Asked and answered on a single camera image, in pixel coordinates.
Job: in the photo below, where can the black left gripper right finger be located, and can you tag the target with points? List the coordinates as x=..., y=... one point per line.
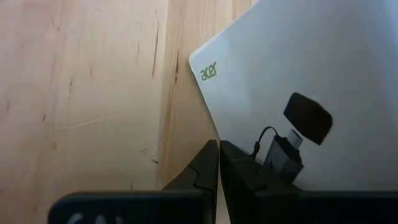
x=239, y=177

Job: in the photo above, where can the black capped USB dongle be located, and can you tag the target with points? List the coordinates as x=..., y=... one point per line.
x=308, y=118

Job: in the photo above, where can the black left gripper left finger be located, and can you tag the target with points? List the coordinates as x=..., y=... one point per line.
x=205, y=174

